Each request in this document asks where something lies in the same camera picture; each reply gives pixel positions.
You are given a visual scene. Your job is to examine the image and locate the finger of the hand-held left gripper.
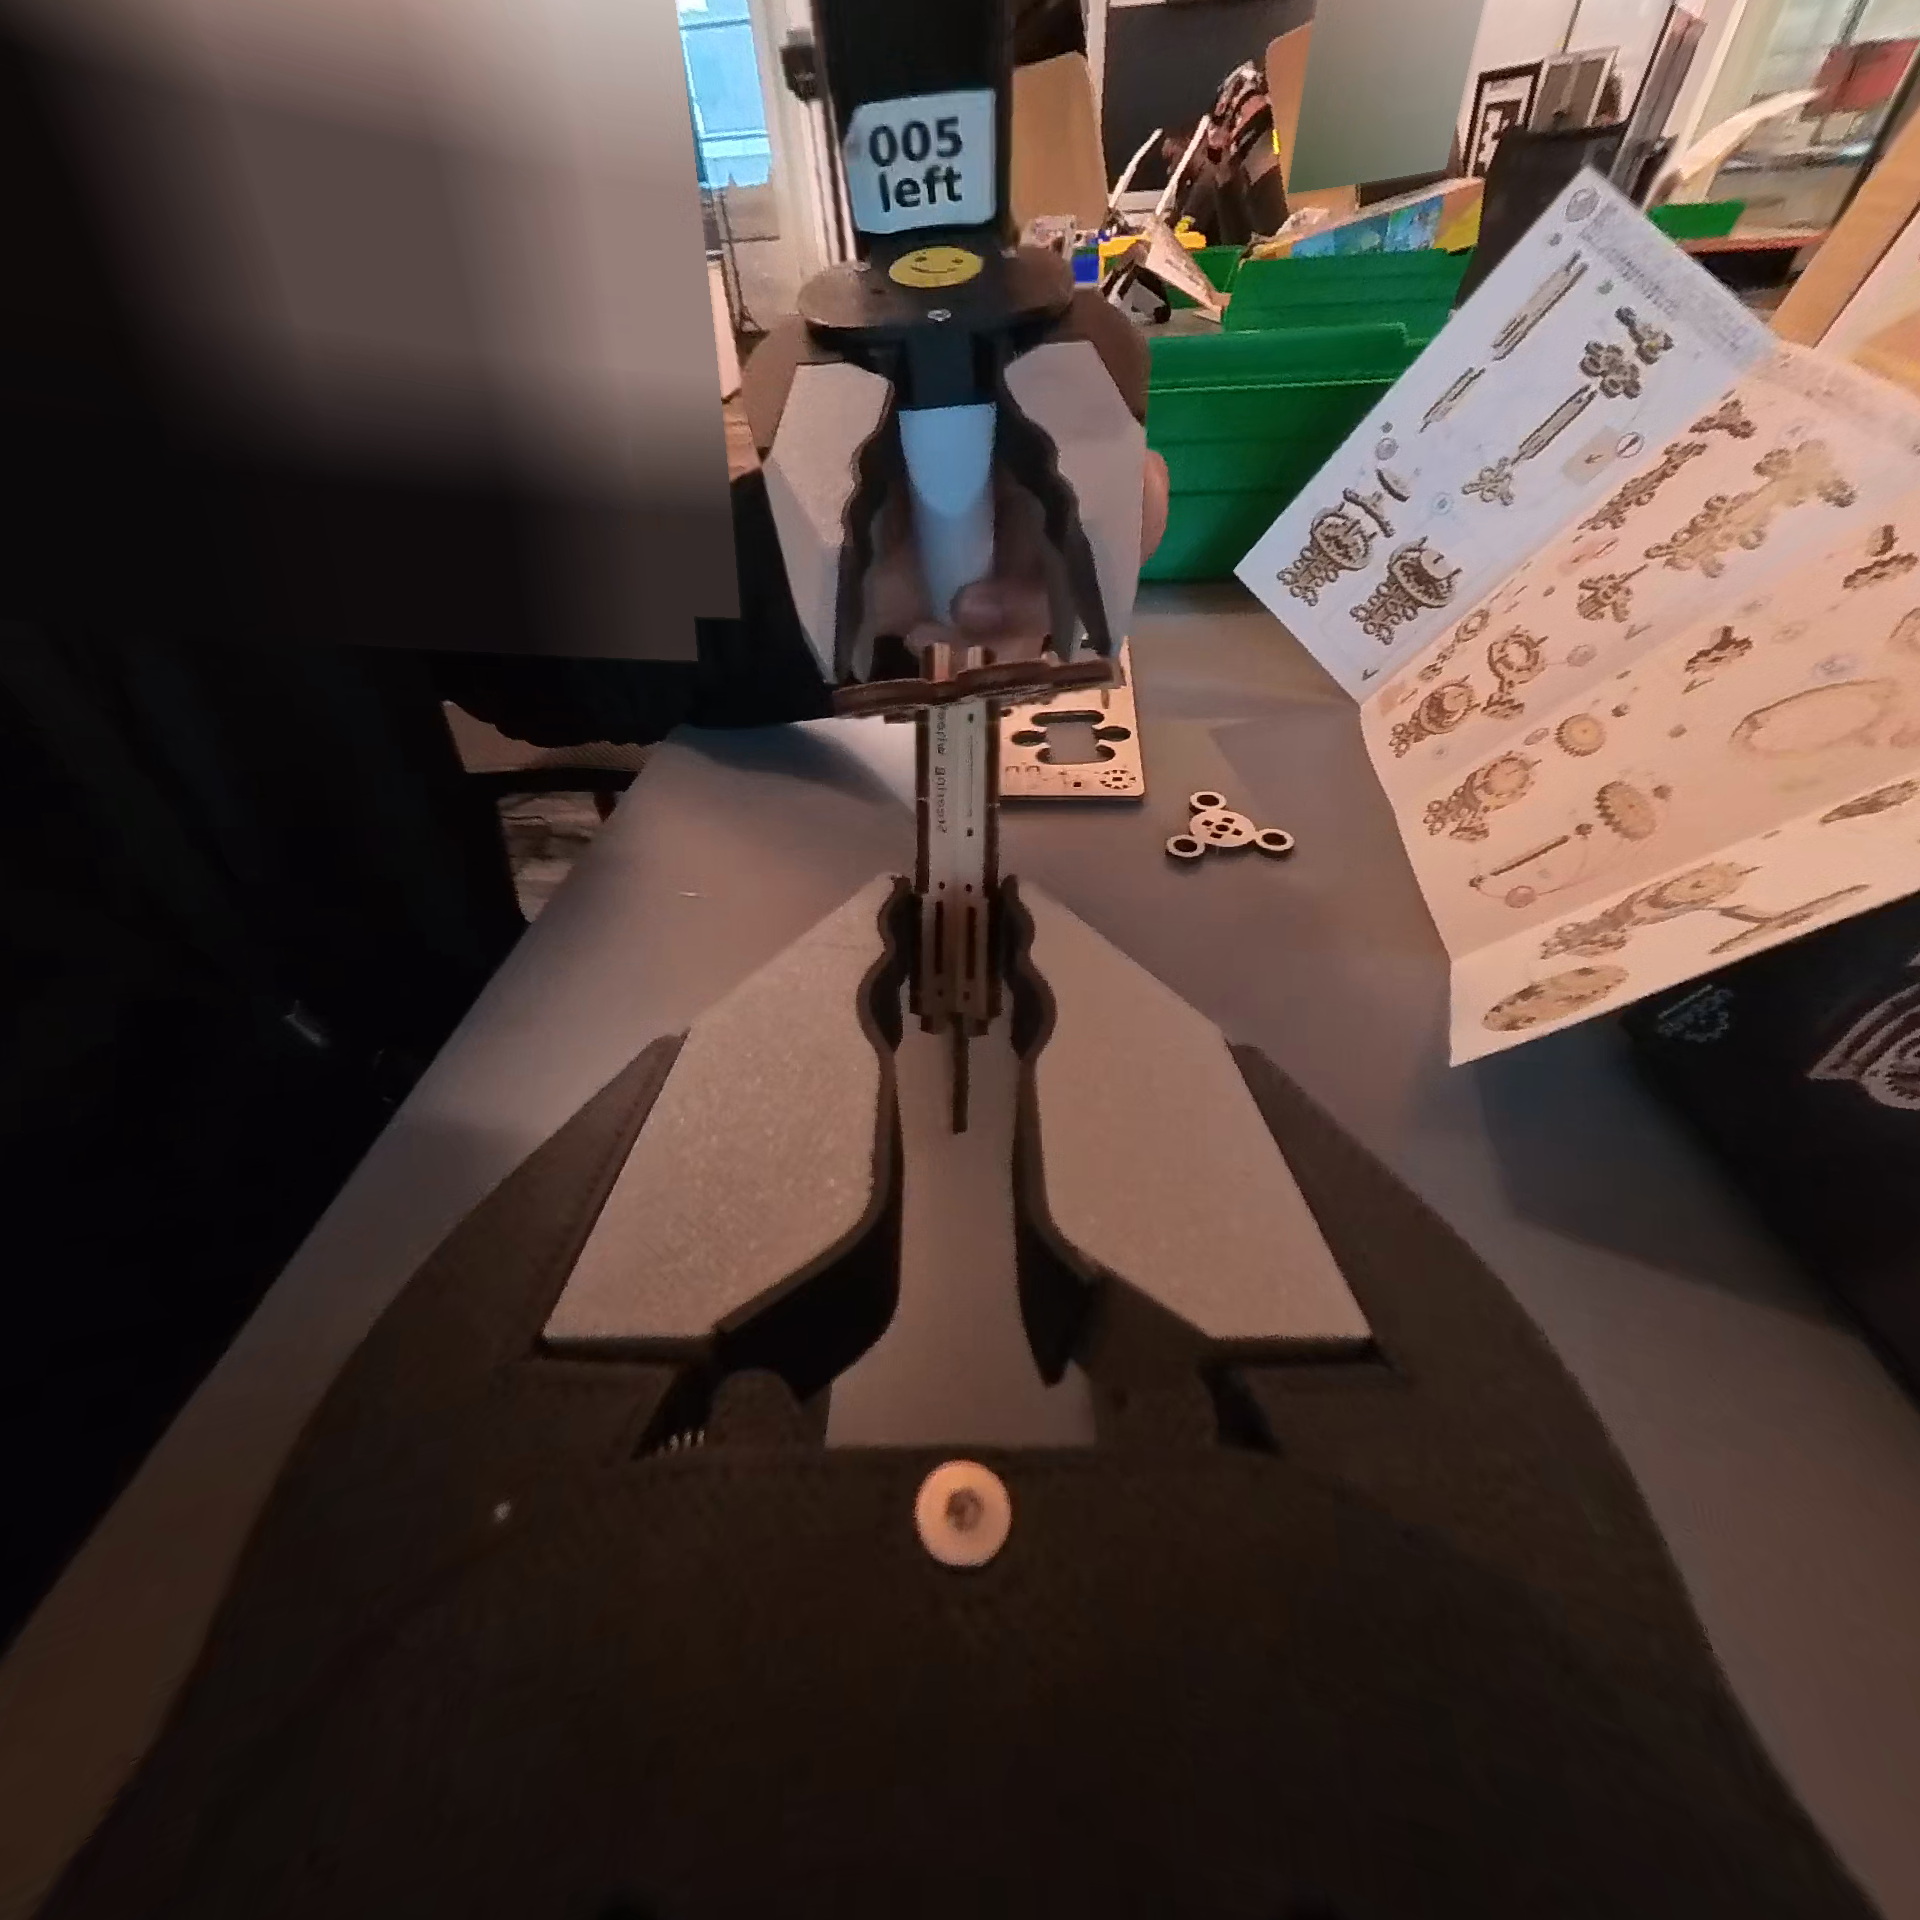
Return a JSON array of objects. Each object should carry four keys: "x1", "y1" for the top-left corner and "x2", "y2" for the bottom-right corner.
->
[
  {"x1": 748, "y1": 323, "x2": 904, "y2": 711},
  {"x1": 999, "y1": 321, "x2": 1153, "y2": 666}
]

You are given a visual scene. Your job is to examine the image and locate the black cardboard box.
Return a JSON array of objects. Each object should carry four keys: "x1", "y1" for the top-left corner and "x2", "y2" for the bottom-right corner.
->
[{"x1": 1620, "y1": 902, "x2": 1920, "y2": 1353}]

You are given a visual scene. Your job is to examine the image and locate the colourful printed box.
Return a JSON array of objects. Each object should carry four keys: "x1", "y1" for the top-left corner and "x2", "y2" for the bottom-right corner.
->
[{"x1": 1282, "y1": 180, "x2": 1488, "y2": 257}]

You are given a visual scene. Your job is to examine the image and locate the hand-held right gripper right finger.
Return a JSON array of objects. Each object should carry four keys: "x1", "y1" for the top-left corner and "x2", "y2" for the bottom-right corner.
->
[{"x1": 983, "y1": 879, "x2": 1373, "y2": 1384}]

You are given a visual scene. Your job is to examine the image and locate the black monitor screen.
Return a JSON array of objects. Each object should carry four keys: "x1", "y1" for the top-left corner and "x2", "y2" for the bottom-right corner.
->
[{"x1": 1103, "y1": 0, "x2": 1314, "y2": 183}]

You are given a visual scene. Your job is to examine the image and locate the person's left hand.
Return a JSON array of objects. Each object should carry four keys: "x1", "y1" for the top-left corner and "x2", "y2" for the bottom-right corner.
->
[{"x1": 885, "y1": 451, "x2": 1173, "y2": 648}]

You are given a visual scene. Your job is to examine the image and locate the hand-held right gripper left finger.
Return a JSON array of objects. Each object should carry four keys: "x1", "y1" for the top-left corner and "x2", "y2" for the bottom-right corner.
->
[{"x1": 540, "y1": 871, "x2": 916, "y2": 1370}]

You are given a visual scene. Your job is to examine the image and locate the black yellow device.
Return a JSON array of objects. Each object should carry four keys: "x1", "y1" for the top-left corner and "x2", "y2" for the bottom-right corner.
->
[{"x1": 1200, "y1": 60, "x2": 1291, "y2": 243}]

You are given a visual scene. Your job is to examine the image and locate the black white marker tag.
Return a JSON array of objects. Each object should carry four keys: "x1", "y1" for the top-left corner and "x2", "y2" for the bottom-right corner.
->
[{"x1": 1463, "y1": 60, "x2": 1547, "y2": 168}]

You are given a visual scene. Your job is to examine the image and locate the brown cardboard sheet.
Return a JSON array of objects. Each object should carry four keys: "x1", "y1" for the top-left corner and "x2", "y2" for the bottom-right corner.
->
[{"x1": 1020, "y1": 52, "x2": 1114, "y2": 234}]

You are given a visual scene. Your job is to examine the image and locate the white plastic device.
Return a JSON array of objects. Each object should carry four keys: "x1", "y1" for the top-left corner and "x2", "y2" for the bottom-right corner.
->
[{"x1": 1103, "y1": 224, "x2": 1226, "y2": 326}]

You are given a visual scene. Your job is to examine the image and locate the folded instruction sheet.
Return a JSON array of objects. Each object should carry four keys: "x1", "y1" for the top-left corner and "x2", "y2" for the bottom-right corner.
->
[{"x1": 1232, "y1": 168, "x2": 1920, "y2": 1067}]

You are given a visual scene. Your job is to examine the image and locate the wooden model shaft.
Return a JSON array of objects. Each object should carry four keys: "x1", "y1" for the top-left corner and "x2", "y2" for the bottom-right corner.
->
[{"x1": 908, "y1": 697, "x2": 1004, "y2": 1135}]

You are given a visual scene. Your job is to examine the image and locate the small three-lobed wooden part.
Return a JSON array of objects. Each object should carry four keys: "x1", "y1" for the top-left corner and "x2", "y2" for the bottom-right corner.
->
[{"x1": 1169, "y1": 792, "x2": 1297, "y2": 864}]

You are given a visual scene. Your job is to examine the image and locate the punched-out plywood sheet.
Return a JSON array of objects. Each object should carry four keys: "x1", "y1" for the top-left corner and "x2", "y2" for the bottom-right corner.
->
[{"x1": 996, "y1": 681, "x2": 1151, "y2": 811}]

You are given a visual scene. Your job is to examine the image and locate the large green plastic bin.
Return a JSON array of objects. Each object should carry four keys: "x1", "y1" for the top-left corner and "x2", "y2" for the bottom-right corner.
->
[{"x1": 1140, "y1": 323, "x2": 1456, "y2": 587}]

